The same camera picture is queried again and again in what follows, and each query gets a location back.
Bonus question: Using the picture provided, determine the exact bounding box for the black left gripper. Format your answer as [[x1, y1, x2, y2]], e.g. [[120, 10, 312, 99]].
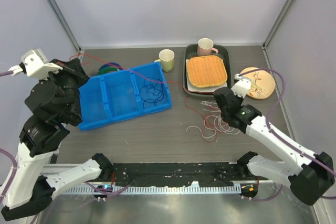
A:
[[44, 57, 93, 120]]

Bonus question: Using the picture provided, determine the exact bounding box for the white thin cable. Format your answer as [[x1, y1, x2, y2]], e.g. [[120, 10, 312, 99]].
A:
[[186, 99, 241, 140]]

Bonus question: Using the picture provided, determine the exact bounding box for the blue thin cable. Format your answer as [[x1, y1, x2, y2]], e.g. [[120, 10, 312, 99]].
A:
[[139, 77, 169, 107]]

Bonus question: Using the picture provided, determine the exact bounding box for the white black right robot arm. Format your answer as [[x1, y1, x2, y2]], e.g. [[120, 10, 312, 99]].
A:
[[213, 87, 335, 206]]

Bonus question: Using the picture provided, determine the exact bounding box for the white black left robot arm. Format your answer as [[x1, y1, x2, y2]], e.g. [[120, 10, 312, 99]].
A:
[[1, 58, 113, 221]]

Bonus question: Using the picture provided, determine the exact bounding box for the white square plate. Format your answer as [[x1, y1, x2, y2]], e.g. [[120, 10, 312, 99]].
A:
[[185, 70, 228, 94]]

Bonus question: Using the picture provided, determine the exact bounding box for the beige plate with bird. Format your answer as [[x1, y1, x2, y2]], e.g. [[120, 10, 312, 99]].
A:
[[243, 70, 276, 100]]

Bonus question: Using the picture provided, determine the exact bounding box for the blue plastic compartment bin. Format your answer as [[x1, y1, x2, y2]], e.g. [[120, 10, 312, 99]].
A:
[[78, 62, 172, 131]]

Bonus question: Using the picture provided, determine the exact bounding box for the woven orange basket tray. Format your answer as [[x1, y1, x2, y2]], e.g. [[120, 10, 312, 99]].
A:
[[186, 55, 228, 88]]

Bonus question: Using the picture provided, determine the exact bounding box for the pink ceramic mug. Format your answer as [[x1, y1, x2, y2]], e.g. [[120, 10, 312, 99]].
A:
[[197, 38, 218, 56]]

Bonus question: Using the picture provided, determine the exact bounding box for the dark grey serving tray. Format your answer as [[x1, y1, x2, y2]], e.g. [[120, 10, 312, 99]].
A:
[[183, 44, 232, 99]]

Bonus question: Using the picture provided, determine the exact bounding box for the light green ceramic mug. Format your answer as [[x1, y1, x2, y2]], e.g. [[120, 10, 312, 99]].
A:
[[155, 49, 175, 72]]

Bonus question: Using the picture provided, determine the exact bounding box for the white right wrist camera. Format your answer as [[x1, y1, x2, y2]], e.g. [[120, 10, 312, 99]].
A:
[[231, 74, 251, 99]]

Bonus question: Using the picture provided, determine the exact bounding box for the blue green cable coil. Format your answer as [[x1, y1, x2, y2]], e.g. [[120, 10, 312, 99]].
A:
[[98, 61, 123, 75]]

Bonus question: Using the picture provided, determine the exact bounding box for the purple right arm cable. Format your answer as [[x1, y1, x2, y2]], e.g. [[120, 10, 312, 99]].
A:
[[238, 68, 336, 200]]

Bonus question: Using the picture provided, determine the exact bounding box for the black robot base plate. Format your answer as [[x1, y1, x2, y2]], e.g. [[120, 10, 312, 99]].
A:
[[81, 162, 269, 187]]

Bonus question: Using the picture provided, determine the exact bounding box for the white slotted cable duct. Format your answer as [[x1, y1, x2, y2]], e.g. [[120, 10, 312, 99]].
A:
[[64, 183, 241, 195]]

